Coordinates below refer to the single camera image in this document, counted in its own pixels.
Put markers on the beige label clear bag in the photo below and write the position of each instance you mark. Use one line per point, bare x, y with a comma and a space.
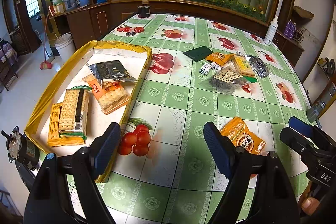
225, 81

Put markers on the yellow taped cardboard tray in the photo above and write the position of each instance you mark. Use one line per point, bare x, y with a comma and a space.
43, 125

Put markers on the white spray bottle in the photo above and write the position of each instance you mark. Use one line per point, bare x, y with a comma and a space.
271, 31

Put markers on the silver foil snack packet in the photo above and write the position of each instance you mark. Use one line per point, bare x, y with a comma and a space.
109, 73

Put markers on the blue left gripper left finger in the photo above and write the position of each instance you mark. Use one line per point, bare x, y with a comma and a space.
104, 150

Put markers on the person's right hand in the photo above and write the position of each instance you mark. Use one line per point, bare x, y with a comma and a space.
306, 203

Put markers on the green edged cracker pack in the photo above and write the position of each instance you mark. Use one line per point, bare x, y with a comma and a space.
74, 112

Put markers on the dark silver foil bag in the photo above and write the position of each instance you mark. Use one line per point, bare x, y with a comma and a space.
258, 66

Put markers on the small black jar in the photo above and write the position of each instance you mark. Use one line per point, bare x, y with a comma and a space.
144, 11

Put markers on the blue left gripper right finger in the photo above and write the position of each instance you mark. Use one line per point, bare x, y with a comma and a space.
221, 149

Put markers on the red broom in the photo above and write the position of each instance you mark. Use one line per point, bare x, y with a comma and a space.
45, 64

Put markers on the orange label cracker pack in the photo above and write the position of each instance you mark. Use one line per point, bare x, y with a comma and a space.
111, 98

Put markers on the white patterned candy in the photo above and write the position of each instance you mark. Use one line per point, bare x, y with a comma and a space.
215, 67
205, 69

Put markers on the white plastic bucket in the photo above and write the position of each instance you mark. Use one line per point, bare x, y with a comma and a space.
65, 46

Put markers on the orange snack packet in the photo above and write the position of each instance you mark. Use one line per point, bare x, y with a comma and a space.
240, 135

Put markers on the green fruit print tablecloth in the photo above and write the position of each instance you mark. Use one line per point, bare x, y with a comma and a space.
176, 180

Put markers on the electric motor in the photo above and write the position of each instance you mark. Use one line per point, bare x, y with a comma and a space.
21, 149

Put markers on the yellow cracker pack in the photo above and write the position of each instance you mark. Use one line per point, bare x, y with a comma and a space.
242, 66

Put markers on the orange wrapper snack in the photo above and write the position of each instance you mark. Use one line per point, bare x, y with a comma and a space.
219, 58

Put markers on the dark green pouch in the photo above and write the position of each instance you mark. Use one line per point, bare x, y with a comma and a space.
198, 54

